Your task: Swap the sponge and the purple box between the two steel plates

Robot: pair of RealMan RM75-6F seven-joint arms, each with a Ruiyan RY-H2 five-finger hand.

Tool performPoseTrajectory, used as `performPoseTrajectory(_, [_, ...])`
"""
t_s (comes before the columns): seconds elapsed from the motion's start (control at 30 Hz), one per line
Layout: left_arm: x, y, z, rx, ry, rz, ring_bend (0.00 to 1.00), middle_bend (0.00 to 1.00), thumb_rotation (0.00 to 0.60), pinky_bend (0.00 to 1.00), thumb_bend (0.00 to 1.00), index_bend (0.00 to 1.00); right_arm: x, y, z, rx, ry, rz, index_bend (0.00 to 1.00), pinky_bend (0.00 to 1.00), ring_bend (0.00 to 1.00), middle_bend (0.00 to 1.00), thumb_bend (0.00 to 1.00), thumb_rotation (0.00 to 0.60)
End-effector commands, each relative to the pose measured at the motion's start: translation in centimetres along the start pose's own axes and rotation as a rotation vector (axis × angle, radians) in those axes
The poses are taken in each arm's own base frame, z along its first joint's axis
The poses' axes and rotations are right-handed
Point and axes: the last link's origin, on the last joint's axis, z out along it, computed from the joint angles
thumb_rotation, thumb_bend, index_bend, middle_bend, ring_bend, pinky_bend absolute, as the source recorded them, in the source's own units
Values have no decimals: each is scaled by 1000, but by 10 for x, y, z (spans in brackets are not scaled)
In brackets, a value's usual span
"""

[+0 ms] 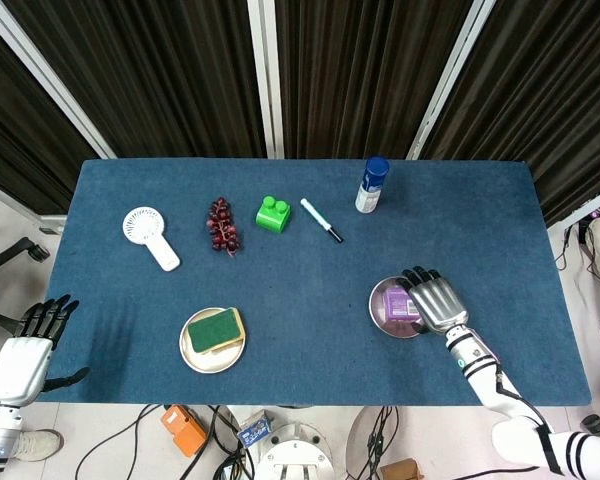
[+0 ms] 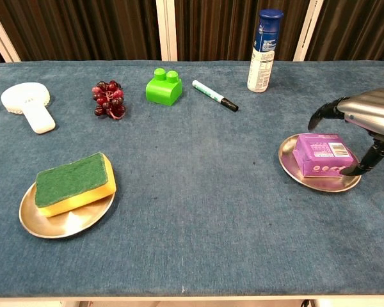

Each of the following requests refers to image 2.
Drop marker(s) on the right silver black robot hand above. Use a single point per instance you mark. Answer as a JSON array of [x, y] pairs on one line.
[[371, 108]]

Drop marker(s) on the purple box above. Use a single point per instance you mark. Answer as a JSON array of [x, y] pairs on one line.
[[320, 150]]

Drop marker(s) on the yellow green scrub sponge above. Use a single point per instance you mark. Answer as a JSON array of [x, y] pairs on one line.
[[70, 179]]

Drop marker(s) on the round steel plate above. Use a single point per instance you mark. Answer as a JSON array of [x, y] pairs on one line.
[[326, 185], [67, 225]]

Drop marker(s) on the white bottle with blue cap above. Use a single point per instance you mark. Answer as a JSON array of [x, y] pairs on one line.
[[262, 57]]

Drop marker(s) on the white marker with black cap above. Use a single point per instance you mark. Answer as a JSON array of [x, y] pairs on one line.
[[211, 93]]

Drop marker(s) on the blue table cloth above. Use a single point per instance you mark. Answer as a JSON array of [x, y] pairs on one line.
[[192, 192]]

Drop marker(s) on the green toy building block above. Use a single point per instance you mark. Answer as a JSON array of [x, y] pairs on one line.
[[163, 91]]

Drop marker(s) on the red grape bunch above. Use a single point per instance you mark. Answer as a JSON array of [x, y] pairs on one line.
[[108, 99]]

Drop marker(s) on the white handheld fan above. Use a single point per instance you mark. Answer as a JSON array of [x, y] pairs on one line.
[[25, 99]]

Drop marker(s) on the white frame post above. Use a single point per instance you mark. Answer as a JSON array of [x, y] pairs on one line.
[[166, 32], [3, 38], [307, 32]]

